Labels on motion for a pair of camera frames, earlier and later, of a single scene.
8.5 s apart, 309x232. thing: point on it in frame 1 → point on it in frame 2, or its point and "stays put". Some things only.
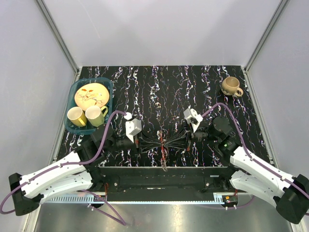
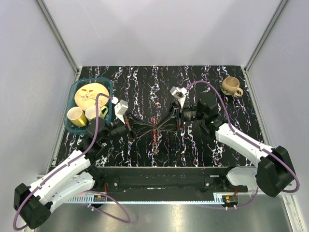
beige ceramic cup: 230,86 stays put
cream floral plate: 91,94 stays put
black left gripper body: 137,145 → 131,126
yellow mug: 77,116 stays put
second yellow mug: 96,115 stays put
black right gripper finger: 183,133 → 173,112
